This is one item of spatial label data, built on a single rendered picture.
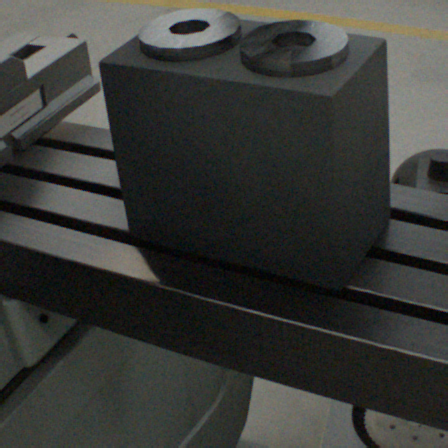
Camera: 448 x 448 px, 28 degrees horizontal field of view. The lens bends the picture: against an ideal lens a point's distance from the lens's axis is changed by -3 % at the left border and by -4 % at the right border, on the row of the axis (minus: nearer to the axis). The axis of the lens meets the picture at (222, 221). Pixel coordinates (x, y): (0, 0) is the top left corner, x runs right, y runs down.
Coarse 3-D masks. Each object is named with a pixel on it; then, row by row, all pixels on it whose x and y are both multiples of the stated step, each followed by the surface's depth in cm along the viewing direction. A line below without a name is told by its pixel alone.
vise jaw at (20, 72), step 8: (0, 56) 101; (8, 56) 101; (0, 64) 100; (8, 64) 101; (16, 64) 102; (24, 64) 103; (0, 72) 100; (8, 72) 101; (16, 72) 102; (24, 72) 104; (0, 80) 100; (8, 80) 102; (16, 80) 103; (24, 80) 104; (0, 88) 101; (8, 88) 102; (0, 96) 101
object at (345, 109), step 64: (128, 64) 76; (192, 64) 74; (256, 64) 71; (320, 64) 70; (384, 64) 76; (128, 128) 80; (192, 128) 76; (256, 128) 72; (320, 128) 69; (384, 128) 79; (128, 192) 84; (192, 192) 80; (256, 192) 76; (320, 192) 73; (384, 192) 82; (256, 256) 80; (320, 256) 76
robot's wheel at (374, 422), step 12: (360, 408) 122; (360, 420) 123; (372, 420) 123; (384, 420) 125; (396, 420) 124; (408, 420) 124; (360, 432) 125; (372, 432) 124; (384, 432) 126; (396, 432) 126; (408, 432) 125; (420, 432) 125; (432, 432) 124; (444, 432) 124; (372, 444) 126; (384, 444) 125; (396, 444) 126; (408, 444) 127; (420, 444) 126; (432, 444) 126; (444, 444) 125
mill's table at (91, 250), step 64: (64, 128) 108; (0, 192) 97; (64, 192) 96; (0, 256) 92; (64, 256) 86; (128, 256) 85; (192, 256) 86; (384, 256) 83; (128, 320) 86; (192, 320) 81; (256, 320) 77; (320, 320) 75; (384, 320) 74; (320, 384) 78; (384, 384) 74
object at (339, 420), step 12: (336, 408) 139; (348, 408) 139; (336, 420) 137; (348, 420) 136; (324, 432) 135; (336, 432) 135; (348, 432) 134; (324, 444) 133; (336, 444) 133; (348, 444) 132; (360, 444) 132
